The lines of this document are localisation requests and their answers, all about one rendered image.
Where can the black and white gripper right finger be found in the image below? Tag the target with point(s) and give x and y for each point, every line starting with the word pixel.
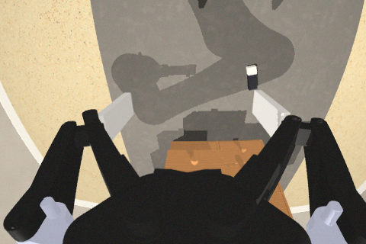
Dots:
pixel 337 210

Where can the wooden drawer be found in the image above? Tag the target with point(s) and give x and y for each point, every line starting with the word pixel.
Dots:
pixel 194 160
pixel 232 154
pixel 194 146
pixel 232 171
pixel 278 201

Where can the orange wooden chest of drawers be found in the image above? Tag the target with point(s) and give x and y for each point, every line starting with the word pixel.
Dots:
pixel 279 185

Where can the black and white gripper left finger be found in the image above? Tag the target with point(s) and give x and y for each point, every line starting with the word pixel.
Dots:
pixel 44 212

